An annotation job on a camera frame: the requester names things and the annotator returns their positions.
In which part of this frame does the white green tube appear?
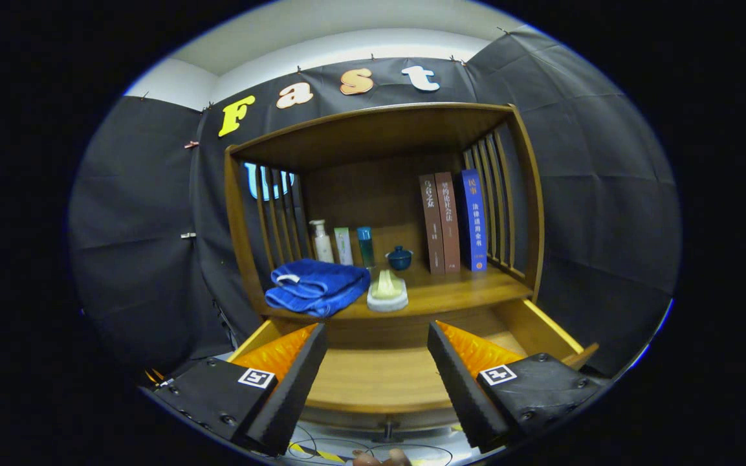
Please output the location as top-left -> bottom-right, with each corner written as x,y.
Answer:
334,227 -> 354,266

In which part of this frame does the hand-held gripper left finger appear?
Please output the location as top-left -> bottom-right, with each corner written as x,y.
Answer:
146,322 -> 328,456

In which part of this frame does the teal bottle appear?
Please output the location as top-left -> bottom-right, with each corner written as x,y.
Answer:
357,227 -> 375,269

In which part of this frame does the blue lidded teacup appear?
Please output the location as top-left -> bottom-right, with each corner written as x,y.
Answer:
386,245 -> 413,271

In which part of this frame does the reddish brown book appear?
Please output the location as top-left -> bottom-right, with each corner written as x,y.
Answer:
434,172 -> 461,273

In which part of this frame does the green soap bar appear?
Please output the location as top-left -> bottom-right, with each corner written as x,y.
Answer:
371,270 -> 404,300

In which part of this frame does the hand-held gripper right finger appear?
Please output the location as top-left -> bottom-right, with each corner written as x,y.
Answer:
427,321 -> 608,454

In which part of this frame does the folded blue towel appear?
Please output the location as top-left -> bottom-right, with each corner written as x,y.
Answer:
265,258 -> 371,318

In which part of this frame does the wooden drawer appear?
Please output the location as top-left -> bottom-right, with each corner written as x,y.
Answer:
227,298 -> 600,444

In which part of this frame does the dark brown book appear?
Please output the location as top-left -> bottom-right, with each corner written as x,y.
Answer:
419,173 -> 446,275

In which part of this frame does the yellow black floor tape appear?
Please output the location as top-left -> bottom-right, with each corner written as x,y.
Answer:
289,442 -> 347,464

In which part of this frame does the white pump bottle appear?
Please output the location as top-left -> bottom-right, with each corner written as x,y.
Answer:
309,219 -> 335,264

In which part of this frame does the wooden countertop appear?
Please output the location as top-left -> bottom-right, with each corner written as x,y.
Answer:
263,259 -> 534,321

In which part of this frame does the black backdrop cloth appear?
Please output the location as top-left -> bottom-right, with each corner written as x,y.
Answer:
67,26 -> 682,379

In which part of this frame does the wooden cabinet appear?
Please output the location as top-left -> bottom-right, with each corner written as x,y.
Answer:
224,102 -> 545,350

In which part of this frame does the blue book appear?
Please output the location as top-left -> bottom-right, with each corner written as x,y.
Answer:
460,169 -> 488,272

